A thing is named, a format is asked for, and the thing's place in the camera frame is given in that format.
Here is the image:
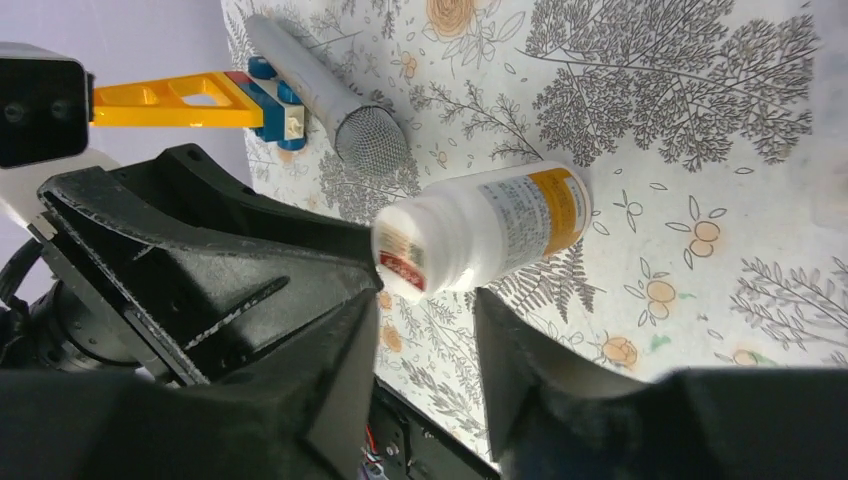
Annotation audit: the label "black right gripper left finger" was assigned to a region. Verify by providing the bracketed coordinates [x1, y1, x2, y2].
[1, 289, 379, 479]

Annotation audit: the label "grey cylindrical tool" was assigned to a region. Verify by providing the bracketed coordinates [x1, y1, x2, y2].
[245, 14, 411, 176]

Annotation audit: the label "white orange pill bottle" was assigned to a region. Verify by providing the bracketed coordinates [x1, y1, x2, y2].
[371, 161, 591, 303]

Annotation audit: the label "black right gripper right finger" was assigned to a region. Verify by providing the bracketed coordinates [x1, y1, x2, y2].
[474, 288, 847, 479]

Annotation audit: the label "yellow blue toy blocks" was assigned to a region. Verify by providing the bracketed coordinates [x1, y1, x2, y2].
[90, 56, 307, 151]

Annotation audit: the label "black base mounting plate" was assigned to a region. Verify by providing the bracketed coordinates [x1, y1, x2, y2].
[359, 378, 501, 480]

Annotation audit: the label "clear plastic pill organizer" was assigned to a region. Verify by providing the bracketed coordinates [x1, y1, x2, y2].
[810, 50, 847, 231]

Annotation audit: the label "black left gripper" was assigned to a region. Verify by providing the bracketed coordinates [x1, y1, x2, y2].
[1, 144, 382, 385]

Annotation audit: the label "floral patterned table mat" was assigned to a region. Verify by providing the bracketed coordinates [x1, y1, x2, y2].
[220, 0, 848, 465]

